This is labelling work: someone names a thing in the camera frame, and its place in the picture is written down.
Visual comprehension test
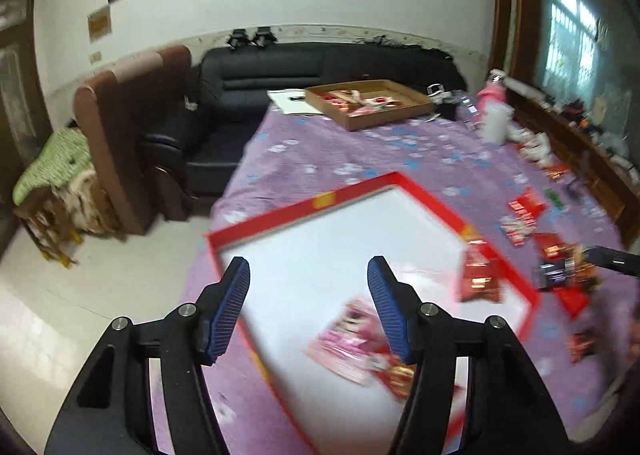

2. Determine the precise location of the red gold snack packet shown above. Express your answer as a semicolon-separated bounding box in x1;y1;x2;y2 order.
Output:
372;355;417;404

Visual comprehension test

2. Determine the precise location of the red cardboard box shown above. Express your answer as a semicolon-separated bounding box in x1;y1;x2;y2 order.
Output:
206;172;543;455

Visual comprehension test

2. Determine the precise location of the black leather sofa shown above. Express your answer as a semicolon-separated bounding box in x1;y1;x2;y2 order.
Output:
141;42;469;199

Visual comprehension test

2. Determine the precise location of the small wall plaque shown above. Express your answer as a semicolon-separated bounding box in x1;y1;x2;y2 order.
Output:
88;5;112;41

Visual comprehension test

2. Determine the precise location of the pink lidded bottle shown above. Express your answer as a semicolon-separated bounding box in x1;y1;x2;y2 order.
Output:
476;69;509;107

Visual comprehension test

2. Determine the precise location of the wooden sideboard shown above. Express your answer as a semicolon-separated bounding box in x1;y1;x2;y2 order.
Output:
504;78;640;241

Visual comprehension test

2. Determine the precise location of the brown armchair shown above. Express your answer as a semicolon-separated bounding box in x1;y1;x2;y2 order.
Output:
73;46;194;236

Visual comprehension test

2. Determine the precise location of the white cloth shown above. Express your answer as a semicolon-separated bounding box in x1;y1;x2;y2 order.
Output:
509;126;552;167

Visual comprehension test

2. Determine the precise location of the pink snack packet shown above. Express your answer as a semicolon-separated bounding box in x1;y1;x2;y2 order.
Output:
304;295;387;387

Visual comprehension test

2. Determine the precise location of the white plastic jar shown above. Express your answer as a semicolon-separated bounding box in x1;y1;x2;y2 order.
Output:
479;102;516;144

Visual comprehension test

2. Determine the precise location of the purple floral tablecloth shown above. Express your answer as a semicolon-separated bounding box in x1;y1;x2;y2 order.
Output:
150;102;640;455

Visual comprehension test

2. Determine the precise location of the white paper sheet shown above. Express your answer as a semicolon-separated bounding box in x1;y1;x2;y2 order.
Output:
267;88;327;115

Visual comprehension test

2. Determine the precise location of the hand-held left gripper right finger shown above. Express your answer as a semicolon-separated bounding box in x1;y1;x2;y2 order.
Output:
366;255;571;455

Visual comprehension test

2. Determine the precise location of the brown cardboard tray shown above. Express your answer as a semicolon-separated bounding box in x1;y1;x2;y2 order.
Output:
305;80;437;132

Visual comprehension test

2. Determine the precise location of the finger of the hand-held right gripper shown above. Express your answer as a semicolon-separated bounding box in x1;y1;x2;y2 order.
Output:
582;245;640;278

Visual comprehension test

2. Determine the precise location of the dark red snack packet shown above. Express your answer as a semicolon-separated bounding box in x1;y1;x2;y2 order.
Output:
569;331;597;364

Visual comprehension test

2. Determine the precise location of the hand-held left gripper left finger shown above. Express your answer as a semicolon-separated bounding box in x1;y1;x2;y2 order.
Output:
44;256;251;455

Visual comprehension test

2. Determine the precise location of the black snack packet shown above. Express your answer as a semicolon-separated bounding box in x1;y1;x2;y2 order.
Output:
537;245;601;293

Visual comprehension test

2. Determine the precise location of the green patterned cloth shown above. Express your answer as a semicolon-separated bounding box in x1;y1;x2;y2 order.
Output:
12;128;94;204

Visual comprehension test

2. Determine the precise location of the pile of red packets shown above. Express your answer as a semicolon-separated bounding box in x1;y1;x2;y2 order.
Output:
320;89;403;117

